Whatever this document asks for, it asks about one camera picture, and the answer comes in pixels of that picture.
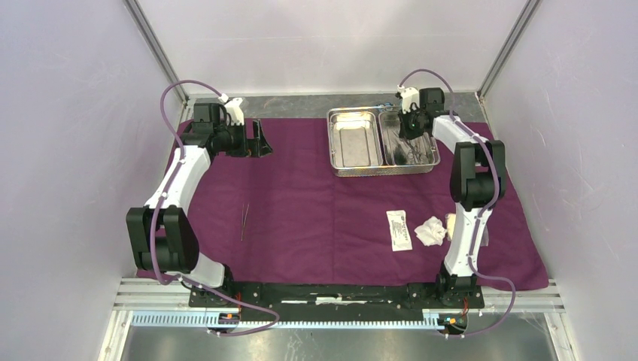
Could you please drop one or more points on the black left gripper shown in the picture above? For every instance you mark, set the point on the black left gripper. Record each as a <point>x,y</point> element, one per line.
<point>261,147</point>

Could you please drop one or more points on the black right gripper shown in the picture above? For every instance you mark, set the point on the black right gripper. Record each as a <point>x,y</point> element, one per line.
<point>405,132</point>

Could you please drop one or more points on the steel two-compartment tray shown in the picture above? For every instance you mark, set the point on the steel two-compartment tray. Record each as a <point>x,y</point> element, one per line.
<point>356,143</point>

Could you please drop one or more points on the maroon cloth wrap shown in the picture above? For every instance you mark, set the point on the maroon cloth wrap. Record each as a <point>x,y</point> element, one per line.
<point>308,226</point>

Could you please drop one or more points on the steel forceps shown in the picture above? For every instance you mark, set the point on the steel forceps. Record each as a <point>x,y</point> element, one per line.
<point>245,210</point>

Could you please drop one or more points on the white gauze pad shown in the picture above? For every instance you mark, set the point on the white gauze pad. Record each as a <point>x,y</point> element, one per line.
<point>449,225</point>

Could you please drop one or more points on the white gauze packet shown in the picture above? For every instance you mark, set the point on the white gauze packet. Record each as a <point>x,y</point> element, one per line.
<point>431,233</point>

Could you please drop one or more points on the green suture packet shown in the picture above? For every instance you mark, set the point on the green suture packet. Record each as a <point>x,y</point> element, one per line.
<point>399,232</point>

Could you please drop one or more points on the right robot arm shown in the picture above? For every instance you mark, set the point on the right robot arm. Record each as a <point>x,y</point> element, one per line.
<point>476,181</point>

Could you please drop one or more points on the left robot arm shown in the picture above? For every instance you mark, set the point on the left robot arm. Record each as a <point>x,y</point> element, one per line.
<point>197,155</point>

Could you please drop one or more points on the steel needle holder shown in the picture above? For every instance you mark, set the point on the steel needle holder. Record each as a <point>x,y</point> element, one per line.
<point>418,153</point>

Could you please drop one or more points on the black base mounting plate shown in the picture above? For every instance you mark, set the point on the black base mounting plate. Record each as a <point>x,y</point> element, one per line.
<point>341,302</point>

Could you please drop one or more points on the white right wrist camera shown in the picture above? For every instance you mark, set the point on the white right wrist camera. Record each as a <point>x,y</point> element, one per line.
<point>409,99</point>

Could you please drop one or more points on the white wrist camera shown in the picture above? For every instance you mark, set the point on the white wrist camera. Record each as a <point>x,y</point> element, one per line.
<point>232,109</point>
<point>409,99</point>

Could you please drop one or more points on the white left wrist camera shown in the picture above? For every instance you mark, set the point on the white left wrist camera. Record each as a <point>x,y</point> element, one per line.
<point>232,109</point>

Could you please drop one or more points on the aluminium frame post right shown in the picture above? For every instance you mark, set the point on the aluminium frame post right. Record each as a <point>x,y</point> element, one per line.
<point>520,25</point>

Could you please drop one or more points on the aluminium frame rail left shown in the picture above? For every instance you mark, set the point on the aluminium frame rail left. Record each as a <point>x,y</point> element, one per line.
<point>159,99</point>

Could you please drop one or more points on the aluminium frame rail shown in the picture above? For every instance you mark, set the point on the aluminium frame rail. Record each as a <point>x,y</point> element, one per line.
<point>159,99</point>
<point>151,321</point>

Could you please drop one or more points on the aluminium front frame rail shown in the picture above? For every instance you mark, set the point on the aluminium front frame rail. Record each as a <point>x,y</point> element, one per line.
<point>151,321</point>

